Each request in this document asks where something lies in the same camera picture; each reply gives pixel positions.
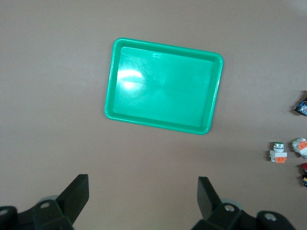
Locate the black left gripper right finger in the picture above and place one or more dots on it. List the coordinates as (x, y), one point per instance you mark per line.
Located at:
(206, 196)

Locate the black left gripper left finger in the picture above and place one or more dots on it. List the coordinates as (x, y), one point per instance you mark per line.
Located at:
(76, 191)

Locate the green pushbutton white orange body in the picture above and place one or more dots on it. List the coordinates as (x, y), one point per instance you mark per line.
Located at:
(301, 147)
(278, 153)

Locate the red pushbutton black body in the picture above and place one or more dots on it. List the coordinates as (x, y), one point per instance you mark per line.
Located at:
(302, 107)
(304, 167)

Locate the green plastic tray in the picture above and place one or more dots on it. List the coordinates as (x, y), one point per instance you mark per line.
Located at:
(163, 91)

